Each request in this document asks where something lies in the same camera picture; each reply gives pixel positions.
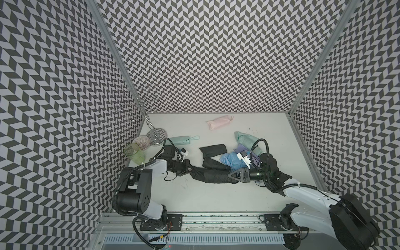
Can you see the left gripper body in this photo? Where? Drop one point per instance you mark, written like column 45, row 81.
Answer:
column 180, row 168

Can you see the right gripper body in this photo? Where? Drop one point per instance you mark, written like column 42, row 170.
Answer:
column 252, row 174

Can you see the blue sleeved umbrella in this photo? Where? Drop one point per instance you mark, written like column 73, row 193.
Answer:
column 231, row 160

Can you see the black sleeve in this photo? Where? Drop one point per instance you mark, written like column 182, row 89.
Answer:
column 199, row 174
column 213, row 150

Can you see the black sleeved umbrella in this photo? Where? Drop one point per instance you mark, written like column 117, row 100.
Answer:
column 218, row 177
column 212, row 164

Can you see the mint green sleeved umbrella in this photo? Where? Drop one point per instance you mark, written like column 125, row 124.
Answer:
column 245, row 141

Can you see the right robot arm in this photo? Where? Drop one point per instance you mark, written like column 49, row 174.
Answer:
column 342, row 217

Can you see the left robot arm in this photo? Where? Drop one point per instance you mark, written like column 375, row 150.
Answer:
column 133, row 193

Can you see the mint umbrella at back left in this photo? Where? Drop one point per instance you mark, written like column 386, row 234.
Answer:
column 182, row 140

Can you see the ribbed glass bowl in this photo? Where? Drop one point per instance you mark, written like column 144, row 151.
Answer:
column 142, row 141

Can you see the green drinking glass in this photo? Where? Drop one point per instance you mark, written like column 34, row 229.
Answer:
column 134, row 153

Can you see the pink sleeved umbrella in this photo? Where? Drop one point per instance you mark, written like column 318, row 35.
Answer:
column 219, row 122

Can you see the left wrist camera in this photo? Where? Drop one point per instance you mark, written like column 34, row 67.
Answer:
column 182, row 154

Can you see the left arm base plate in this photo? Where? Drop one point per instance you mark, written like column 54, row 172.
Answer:
column 172, row 222

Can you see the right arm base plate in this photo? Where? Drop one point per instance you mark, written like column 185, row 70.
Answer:
column 278, row 222

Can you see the wire glass rack stand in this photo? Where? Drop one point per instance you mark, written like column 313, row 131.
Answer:
column 155, row 135

